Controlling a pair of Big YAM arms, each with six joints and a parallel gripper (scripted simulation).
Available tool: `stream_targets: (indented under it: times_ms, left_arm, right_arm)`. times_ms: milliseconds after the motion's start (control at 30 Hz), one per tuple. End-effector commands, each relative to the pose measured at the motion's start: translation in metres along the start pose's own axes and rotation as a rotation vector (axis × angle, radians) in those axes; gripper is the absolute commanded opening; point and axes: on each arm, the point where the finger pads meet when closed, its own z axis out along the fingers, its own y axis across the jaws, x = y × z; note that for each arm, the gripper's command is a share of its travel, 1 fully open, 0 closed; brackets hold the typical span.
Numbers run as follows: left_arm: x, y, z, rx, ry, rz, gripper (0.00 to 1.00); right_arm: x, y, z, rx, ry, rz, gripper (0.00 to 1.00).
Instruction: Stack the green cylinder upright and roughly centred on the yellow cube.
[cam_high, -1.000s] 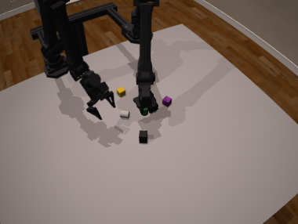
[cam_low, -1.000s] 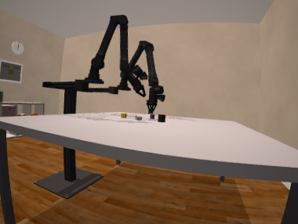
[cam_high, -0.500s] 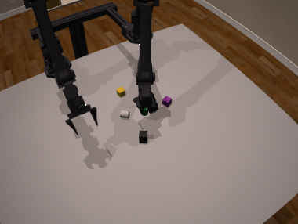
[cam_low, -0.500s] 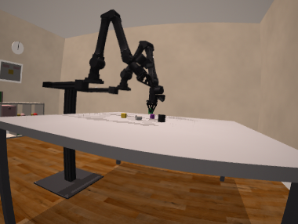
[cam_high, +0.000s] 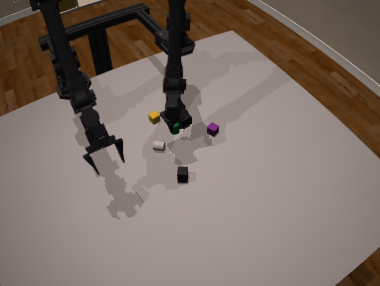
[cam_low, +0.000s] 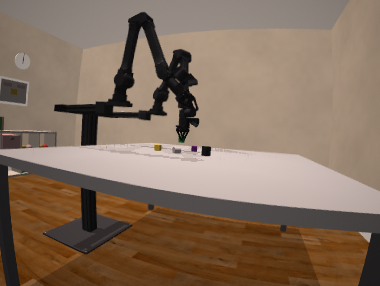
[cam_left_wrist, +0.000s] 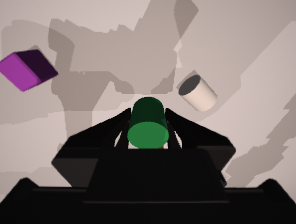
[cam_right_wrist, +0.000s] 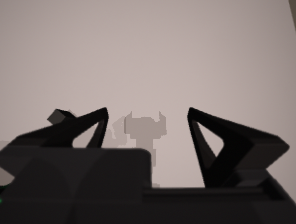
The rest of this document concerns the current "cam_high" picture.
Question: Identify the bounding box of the purple cube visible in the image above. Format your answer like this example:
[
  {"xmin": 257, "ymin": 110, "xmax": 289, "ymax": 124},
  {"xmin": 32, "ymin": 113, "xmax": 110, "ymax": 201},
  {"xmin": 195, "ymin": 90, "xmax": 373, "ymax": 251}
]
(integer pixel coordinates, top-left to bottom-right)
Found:
[{"xmin": 207, "ymin": 123, "xmax": 219, "ymax": 136}]

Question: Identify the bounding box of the yellow cube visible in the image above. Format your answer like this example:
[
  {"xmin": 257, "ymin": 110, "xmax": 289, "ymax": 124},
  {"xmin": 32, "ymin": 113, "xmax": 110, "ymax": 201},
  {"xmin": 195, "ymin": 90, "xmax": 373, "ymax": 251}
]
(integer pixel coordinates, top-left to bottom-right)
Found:
[{"xmin": 149, "ymin": 111, "xmax": 160, "ymax": 124}]

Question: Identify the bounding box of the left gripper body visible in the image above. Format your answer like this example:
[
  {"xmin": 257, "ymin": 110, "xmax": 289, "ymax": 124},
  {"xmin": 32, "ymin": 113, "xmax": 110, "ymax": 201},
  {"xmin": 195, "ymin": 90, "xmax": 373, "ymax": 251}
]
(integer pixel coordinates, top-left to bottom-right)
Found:
[{"xmin": 160, "ymin": 111, "xmax": 178, "ymax": 125}]

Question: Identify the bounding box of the green cylinder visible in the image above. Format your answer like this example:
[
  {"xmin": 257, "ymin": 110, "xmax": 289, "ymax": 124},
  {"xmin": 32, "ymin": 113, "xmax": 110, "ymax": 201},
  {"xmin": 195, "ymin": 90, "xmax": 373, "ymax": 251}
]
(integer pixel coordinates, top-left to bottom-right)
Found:
[{"xmin": 170, "ymin": 123, "xmax": 180, "ymax": 135}]

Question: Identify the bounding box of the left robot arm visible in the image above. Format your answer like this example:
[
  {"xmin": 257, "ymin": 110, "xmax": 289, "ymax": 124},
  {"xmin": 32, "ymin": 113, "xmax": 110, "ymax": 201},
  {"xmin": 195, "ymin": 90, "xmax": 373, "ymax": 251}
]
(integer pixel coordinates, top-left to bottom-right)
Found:
[{"xmin": 163, "ymin": 0, "xmax": 193, "ymax": 129}]

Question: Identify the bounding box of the white cylinder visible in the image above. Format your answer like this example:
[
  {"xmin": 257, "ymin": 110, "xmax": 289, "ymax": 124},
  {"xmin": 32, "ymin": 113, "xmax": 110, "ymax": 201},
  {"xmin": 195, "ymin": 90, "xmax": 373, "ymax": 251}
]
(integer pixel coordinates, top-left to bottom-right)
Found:
[{"xmin": 153, "ymin": 141, "xmax": 165, "ymax": 151}]

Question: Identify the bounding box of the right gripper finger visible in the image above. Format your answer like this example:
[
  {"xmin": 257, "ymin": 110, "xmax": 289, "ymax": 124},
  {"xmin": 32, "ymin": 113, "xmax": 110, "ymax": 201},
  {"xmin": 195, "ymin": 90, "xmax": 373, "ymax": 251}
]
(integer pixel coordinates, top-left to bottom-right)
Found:
[
  {"xmin": 84, "ymin": 155, "xmax": 100, "ymax": 175},
  {"xmin": 115, "ymin": 140, "xmax": 125, "ymax": 163}
]

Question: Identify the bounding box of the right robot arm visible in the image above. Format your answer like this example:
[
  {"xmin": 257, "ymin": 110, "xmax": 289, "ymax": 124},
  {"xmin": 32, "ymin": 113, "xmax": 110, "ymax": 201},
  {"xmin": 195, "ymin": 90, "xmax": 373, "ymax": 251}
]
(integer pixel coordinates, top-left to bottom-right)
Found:
[{"xmin": 29, "ymin": 0, "xmax": 109, "ymax": 146}]

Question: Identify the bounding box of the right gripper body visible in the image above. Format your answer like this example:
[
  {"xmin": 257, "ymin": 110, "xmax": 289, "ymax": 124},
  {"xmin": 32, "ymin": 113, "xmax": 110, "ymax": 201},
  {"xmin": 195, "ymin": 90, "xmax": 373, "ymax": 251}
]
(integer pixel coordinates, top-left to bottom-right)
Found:
[{"xmin": 83, "ymin": 128, "xmax": 122, "ymax": 158}]

